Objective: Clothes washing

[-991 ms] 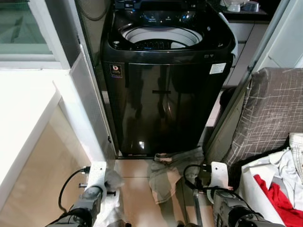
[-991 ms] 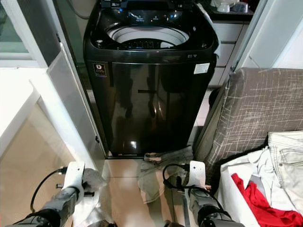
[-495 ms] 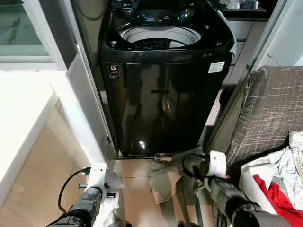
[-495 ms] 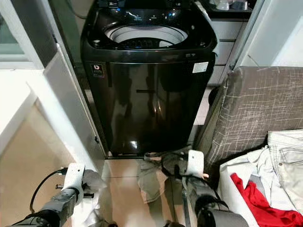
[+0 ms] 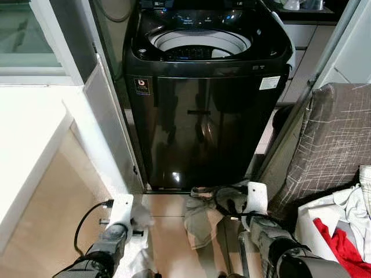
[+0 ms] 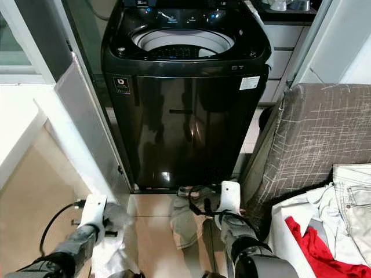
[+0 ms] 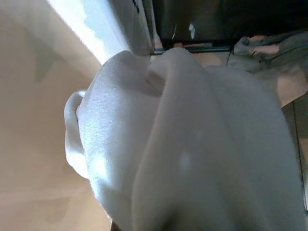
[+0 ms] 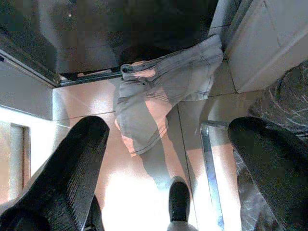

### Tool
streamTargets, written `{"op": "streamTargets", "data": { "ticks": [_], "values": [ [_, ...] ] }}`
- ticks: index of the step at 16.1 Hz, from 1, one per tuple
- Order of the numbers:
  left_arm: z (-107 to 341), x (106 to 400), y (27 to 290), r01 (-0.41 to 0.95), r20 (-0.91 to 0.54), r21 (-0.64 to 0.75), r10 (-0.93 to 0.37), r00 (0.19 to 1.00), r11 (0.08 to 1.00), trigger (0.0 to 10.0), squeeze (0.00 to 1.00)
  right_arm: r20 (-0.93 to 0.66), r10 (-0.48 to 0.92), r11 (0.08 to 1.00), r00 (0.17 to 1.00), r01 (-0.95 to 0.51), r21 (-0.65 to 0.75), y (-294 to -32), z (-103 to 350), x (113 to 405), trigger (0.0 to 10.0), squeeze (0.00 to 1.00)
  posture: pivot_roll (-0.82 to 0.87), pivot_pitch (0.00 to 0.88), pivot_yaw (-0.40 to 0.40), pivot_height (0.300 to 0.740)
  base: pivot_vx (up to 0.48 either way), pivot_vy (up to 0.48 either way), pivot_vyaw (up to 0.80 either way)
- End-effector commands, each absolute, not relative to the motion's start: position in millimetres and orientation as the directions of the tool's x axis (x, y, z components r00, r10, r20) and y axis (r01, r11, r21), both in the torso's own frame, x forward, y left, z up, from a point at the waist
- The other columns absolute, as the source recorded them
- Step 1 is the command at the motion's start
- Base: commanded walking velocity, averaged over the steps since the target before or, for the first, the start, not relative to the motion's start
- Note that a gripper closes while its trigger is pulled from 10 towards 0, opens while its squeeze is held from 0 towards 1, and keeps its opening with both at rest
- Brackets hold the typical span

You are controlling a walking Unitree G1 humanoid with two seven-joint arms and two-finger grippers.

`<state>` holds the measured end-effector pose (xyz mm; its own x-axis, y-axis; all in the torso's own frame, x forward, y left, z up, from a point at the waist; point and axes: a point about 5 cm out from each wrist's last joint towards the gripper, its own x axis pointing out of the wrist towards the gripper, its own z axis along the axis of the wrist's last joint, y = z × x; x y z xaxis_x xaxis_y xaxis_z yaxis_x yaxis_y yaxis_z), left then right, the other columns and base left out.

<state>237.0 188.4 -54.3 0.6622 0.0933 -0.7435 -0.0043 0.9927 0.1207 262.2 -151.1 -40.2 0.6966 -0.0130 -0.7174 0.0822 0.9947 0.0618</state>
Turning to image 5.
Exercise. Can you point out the white door with grey frame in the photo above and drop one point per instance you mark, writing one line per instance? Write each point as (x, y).
(356, 52)

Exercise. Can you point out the beige grey garment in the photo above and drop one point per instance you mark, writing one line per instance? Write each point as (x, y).
(200, 223)

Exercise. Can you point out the white cup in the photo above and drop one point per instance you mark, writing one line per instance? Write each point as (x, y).
(293, 5)

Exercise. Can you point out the white drawer cabinet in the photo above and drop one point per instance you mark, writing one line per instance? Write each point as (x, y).
(301, 58)

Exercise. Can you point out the red garment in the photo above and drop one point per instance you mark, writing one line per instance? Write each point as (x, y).
(342, 249)

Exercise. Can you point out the white crumpled cloth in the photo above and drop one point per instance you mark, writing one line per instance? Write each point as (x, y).
(138, 255)

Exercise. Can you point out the white shirt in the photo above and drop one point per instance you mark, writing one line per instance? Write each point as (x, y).
(348, 202)

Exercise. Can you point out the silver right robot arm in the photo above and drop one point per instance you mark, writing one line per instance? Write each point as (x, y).
(290, 258)

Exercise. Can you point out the brown patterned fabric sofa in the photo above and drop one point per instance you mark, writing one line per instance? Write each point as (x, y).
(336, 133)

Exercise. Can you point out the white ledge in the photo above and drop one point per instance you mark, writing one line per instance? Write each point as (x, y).
(29, 133)

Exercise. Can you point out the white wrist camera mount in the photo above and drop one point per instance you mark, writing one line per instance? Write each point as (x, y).
(256, 197)
(122, 211)

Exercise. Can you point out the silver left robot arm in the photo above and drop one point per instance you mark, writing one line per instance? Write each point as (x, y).
(98, 255)

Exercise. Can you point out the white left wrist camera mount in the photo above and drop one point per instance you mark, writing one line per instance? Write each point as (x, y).
(122, 211)

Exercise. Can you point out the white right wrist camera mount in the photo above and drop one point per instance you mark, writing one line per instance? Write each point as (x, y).
(256, 197)

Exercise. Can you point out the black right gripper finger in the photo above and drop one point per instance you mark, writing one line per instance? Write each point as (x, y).
(228, 208)
(224, 194)

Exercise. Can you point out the dark top-loading washing machine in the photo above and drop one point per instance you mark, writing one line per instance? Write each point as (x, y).
(203, 127)

